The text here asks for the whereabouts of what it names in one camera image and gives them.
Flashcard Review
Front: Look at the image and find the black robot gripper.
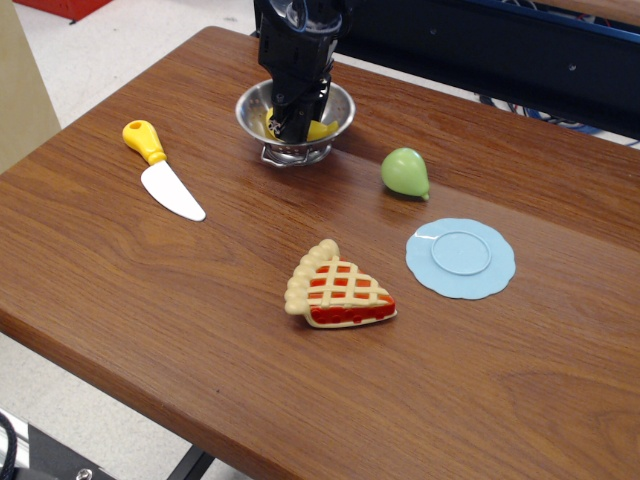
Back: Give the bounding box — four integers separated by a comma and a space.
257, 1, 348, 144

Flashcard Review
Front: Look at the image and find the yellow toy banana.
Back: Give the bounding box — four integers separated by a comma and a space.
264, 108, 340, 142

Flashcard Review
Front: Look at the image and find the small metal colander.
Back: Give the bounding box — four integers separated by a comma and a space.
235, 80, 356, 168

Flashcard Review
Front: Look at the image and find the green toy pear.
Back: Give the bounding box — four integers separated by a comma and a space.
381, 147, 430, 201

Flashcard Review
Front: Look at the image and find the toy cherry pie slice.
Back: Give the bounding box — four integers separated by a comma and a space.
284, 239, 397, 329

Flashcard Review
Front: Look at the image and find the light blue toy plate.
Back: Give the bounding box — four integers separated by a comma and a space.
405, 218, 516, 300

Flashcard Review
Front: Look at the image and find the red toolbox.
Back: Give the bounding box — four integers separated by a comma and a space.
15, 0, 110, 21

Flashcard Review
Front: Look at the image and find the beige cabinet side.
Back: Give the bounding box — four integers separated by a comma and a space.
1, 1, 61, 171

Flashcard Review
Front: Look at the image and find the yellow handled toy knife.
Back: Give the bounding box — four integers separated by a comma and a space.
122, 120, 206, 222

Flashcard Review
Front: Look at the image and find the black table leg bracket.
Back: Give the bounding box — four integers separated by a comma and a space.
0, 407, 216, 480

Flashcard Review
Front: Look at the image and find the black braided cable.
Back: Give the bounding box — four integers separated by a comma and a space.
0, 413, 19, 480

